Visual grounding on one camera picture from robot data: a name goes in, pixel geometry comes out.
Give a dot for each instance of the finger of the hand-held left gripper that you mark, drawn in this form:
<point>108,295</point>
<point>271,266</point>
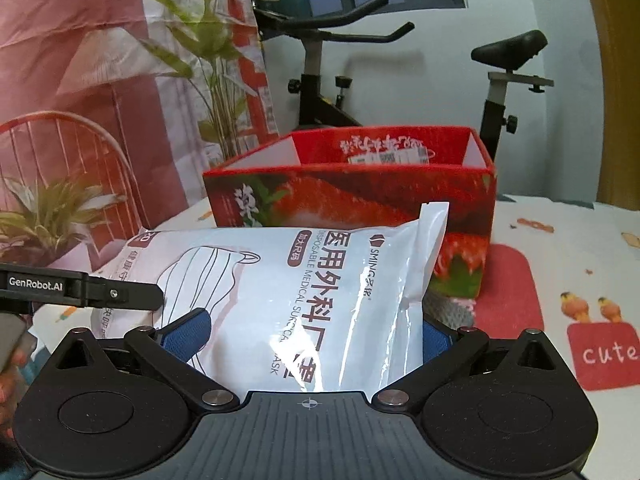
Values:
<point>130,295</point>

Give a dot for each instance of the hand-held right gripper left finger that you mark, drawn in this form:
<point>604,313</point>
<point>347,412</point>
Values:
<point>192,332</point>

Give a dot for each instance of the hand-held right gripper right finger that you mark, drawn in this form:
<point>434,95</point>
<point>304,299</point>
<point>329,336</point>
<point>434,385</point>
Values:
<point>436,342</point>

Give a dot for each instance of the white face mask packet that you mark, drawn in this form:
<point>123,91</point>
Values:
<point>300,285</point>

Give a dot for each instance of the red strawberry print box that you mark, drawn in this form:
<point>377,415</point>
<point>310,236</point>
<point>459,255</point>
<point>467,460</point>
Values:
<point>350,195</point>

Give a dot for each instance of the person's left hand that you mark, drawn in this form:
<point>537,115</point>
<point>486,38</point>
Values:
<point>10,387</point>

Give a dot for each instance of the white shipping label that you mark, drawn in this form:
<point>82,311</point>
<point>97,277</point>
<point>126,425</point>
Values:
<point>390,156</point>

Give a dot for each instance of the tall green leafy plant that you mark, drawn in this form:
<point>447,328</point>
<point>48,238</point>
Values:
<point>100,85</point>

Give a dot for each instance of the black exercise bike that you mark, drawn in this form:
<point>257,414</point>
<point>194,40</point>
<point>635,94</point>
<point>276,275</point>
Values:
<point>312,100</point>

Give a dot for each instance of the wooden door frame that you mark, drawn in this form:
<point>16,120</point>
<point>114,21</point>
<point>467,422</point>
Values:
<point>617,85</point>

